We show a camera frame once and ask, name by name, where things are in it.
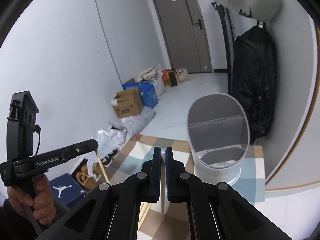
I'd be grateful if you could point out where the blue cardboard box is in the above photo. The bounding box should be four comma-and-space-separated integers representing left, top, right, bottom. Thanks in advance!
122, 79, 158, 108

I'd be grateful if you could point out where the grey door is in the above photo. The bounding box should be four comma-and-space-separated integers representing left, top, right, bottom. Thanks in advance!
153, 0, 212, 74

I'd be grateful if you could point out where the black backpack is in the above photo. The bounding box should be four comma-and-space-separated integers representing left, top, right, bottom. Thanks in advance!
231, 23, 277, 145

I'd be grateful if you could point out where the person's left hand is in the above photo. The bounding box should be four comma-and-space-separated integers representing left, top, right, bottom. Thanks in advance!
7, 174, 56, 225

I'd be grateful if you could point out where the black yellow paper bag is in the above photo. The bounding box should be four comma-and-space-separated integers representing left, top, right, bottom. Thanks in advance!
167, 70, 178, 87

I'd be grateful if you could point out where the clear plastic bag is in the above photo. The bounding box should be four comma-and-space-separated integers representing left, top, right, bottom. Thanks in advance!
96, 127, 127, 158

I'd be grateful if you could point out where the brown cardboard box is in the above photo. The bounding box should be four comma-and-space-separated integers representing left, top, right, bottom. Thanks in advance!
111, 88, 143, 118

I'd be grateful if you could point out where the beige plastic bag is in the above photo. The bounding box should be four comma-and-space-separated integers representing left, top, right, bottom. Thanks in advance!
175, 68, 189, 83

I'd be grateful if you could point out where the white utensil holder cup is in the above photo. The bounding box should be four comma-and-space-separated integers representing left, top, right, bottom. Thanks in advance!
187, 93, 250, 185

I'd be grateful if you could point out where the cream cloth bundle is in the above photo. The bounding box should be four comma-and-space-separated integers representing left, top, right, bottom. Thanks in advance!
137, 68, 159, 82

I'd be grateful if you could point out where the black metal rack frame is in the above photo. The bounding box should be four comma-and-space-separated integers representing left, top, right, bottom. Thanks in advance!
211, 2, 235, 94

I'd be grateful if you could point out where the grey plastic parcel bag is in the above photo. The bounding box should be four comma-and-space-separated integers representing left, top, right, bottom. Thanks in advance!
108, 107, 156, 136

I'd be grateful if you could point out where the brown shoe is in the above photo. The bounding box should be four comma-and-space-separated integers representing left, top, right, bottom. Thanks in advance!
92, 163, 105, 176
75, 165, 96, 191

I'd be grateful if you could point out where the navy jordan shoe box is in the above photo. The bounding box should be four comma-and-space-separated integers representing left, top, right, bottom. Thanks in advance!
50, 173, 87, 209

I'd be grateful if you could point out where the black white sneaker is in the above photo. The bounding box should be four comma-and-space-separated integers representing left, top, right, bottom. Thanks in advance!
101, 148, 119, 166

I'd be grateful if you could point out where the wooden chopstick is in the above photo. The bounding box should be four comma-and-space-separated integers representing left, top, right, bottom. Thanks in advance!
95, 150, 110, 183
160, 151, 166, 222

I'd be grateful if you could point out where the checkered table mat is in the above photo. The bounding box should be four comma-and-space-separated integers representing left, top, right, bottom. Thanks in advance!
100, 133, 266, 240

